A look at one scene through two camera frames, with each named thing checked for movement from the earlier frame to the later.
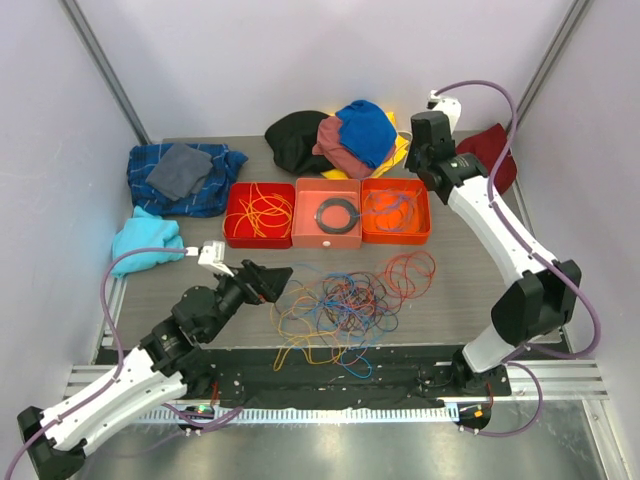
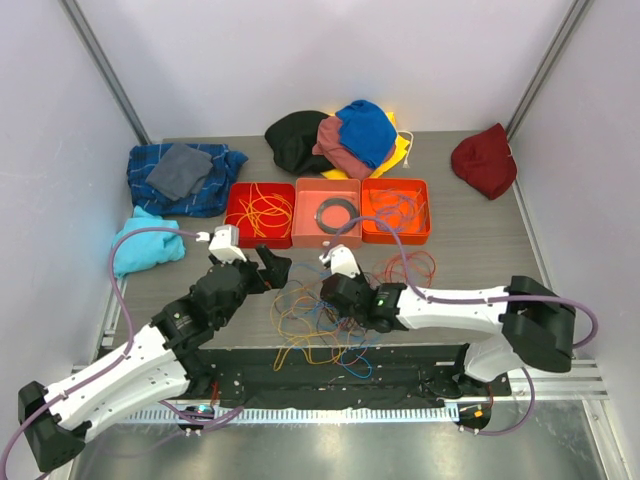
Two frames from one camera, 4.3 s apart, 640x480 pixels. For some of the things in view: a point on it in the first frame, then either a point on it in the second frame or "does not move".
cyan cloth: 142,231 does not move
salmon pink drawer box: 309,194 does not move
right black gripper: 410,163 → 358,279
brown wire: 358,317 → 330,316
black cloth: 293,138 does not move
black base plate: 342,377 does not move
